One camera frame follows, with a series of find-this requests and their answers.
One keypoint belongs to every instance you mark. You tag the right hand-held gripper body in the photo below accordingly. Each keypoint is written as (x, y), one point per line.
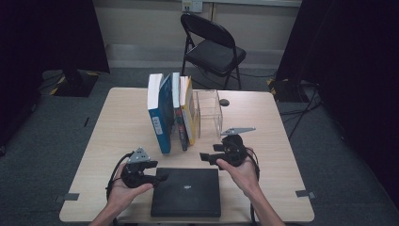
(233, 152)

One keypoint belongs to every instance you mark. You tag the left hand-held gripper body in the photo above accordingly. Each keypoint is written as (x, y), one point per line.
(135, 177)

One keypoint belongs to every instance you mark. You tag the clear acrylic book organizer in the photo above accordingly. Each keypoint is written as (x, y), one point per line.
(219, 132)

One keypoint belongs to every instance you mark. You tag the red and blue illustrated book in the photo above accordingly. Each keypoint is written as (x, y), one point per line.
(183, 135)

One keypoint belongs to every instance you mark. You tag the black book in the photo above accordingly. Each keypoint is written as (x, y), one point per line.
(188, 201)

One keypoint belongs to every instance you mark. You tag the yellow book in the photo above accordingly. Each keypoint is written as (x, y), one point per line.
(190, 122)

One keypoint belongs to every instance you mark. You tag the person's left hand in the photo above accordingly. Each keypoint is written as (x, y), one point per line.
(120, 194)

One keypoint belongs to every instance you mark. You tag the person's right hand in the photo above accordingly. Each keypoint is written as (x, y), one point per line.
(246, 175)

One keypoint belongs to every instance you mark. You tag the small black round disc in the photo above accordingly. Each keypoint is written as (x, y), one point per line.
(224, 102)

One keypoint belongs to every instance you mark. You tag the grey tape piece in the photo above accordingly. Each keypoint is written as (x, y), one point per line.
(304, 193)
(70, 197)

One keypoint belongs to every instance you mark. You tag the small black floor item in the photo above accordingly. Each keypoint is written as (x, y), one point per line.
(86, 121)

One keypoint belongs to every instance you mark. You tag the black stand base striped tape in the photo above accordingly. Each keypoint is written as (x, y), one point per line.
(288, 91)
(73, 84)

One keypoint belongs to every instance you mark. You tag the black folding chair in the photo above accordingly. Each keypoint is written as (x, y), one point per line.
(216, 56)

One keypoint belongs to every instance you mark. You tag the dark curtain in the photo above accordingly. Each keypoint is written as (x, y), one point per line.
(31, 47)
(360, 62)

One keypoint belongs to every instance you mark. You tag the white wall socket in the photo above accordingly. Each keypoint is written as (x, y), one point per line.
(192, 5)

